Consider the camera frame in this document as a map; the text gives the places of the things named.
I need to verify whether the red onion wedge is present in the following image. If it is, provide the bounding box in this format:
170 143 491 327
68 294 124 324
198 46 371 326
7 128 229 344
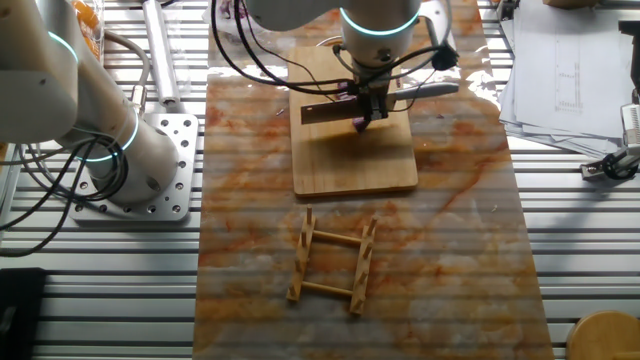
337 82 372 134

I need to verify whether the black box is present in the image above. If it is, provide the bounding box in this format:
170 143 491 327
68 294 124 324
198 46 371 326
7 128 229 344
0 267 47 360

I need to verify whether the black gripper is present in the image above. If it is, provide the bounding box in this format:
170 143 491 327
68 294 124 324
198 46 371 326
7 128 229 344
352 62 395 122

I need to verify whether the black cable loop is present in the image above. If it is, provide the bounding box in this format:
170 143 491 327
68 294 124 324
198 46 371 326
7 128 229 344
0 137 129 259

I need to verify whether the wooden cutting board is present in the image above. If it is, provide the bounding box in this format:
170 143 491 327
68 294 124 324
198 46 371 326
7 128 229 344
287 45 419 197

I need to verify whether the wrist camera on grey bracket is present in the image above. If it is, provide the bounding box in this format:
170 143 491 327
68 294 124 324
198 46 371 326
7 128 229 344
419 0 460 71

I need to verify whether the clear plastic fruit container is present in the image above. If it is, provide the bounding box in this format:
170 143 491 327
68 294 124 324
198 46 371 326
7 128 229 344
69 0 106 61

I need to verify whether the white paper stack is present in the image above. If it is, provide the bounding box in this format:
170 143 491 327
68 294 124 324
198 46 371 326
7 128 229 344
498 0 639 159

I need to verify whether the wooden peg knife rack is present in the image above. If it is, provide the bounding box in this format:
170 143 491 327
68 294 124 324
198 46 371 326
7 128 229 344
285 205 379 316

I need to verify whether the orange marble pattern mat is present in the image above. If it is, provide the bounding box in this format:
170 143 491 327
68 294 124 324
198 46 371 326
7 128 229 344
192 0 554 360

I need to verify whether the metal clamp tool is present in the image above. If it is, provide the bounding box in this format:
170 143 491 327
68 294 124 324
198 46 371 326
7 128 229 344
579 102 640 182

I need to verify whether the wooden mug tree stand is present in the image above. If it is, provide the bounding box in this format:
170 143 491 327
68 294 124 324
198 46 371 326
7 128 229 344
566 310 640 360

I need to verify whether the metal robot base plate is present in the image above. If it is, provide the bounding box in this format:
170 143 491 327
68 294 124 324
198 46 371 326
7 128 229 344
67 113 200 223

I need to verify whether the grey hose with metal connector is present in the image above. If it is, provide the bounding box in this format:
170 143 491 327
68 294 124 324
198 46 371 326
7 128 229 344
102 30 151 116

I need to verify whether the steel cleaver knife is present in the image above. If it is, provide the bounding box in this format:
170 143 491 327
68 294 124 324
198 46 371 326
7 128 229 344
300 82 460 126

